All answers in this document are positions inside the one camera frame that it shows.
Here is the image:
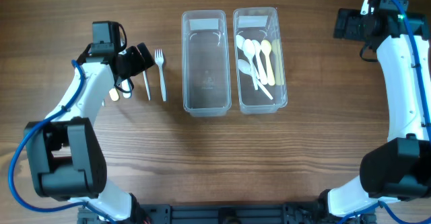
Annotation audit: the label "white fork sideways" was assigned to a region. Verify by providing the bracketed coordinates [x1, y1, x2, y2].
[143, 71, 151, 101]

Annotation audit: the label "white plastic fork rightmost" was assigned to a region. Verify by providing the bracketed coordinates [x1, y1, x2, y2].
[155, 49, 167, 102]

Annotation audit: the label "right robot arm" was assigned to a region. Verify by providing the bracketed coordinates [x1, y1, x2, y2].
[167, 0, 430, 223]

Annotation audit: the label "cream yellow plastic fork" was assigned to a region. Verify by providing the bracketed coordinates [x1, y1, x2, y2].
[109, 87, 120, 102]

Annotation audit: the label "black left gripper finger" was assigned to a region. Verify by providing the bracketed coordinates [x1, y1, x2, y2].
[137, 42, 156, 68]
[124, 46, 145, 75]

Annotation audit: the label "white wide-handled plastic spoon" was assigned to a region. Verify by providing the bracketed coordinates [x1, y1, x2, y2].
[252, 40, 268, 85]

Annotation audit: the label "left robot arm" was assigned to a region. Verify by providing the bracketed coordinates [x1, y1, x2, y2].
[8, 21, 155, 223]

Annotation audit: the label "clear container left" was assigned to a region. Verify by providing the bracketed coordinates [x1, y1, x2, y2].
[182, 10, 232, 117]

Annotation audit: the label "cream yellow plastic spoon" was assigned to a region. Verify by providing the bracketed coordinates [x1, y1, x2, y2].
[261, 40, 275, 86]

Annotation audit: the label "white wide-handled plastic fork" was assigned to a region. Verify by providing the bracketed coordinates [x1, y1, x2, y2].
[121, 80, 131, 98]

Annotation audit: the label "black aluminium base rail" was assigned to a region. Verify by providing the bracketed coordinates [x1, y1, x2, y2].
[76, 200, 376, 224]

